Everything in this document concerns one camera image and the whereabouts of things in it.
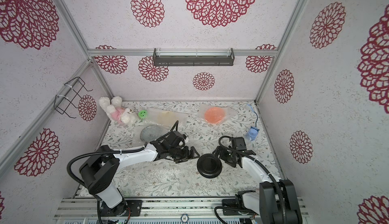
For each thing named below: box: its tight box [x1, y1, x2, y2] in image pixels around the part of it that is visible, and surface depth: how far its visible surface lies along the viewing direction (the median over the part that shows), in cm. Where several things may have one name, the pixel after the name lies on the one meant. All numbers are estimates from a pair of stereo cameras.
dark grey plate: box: [196, 153, 223, 179], surface depth 89 cm
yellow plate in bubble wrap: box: [146, 107, 189, 128], surface depth 112 cm
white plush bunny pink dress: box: [98, 95, 138, 125], surface depth 102 cm
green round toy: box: [137, 109, 148, 119], surface depth 108 cm
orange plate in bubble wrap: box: [197, 103, 237, 126], surface depth 109 cm
